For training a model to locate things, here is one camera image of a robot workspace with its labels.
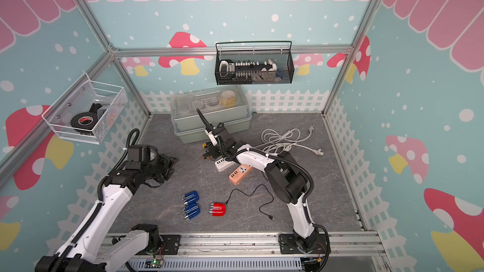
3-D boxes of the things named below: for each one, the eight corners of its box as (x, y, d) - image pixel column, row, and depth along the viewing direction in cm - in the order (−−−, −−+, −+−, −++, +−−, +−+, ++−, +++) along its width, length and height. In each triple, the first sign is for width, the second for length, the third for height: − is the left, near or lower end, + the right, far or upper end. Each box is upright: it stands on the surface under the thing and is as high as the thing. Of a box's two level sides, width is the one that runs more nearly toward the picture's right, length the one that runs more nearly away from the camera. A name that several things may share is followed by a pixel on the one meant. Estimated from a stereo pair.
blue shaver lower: (183, 219, 82) (181, 217, 79) (185, 205, 86) (184, 203, 83) (198, 219, 82) (197, 217, 79) (200, 206, 86) (199, 203, 83)
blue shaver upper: (185, 208, 86) (182, 205, 83) (183, 197, 89) (181, 194, 86) (200, 203, 87) (198, 200, 84) (198, 192, 90) (196, 189, 87)
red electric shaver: (209, 216, 83) (208, 214, 81) (210, 205, 86) (209, 203, 84) (225, 216, 83) (224, 214, 81) (226, 205, 86) (225, 203, 84)
